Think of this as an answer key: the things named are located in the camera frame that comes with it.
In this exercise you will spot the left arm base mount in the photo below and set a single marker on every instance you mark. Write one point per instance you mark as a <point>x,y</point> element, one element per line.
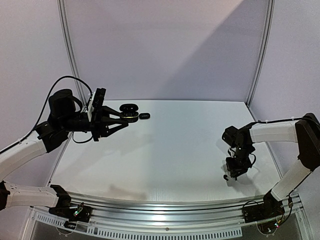
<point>72,212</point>

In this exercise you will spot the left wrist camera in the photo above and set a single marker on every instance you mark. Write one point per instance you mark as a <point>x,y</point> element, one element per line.
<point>96,100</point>

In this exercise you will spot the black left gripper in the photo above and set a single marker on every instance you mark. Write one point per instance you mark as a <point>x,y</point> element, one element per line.
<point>100,121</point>

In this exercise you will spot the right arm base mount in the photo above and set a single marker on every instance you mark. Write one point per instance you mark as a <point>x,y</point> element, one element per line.
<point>253,211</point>

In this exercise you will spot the black oval charging case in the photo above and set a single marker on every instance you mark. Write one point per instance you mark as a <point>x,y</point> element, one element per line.
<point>144,116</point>

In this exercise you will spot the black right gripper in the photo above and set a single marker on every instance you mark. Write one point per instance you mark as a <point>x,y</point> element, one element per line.
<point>233,171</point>

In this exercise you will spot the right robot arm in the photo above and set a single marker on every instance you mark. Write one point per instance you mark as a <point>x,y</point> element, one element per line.
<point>304,131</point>

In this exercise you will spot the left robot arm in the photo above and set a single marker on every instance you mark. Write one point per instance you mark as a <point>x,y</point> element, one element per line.
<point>46,137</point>

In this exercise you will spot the black glossy charging case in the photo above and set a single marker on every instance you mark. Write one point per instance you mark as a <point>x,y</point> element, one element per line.
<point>129,112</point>

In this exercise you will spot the aluminium frame post left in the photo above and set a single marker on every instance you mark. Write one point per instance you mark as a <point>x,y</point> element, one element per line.
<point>61,5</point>

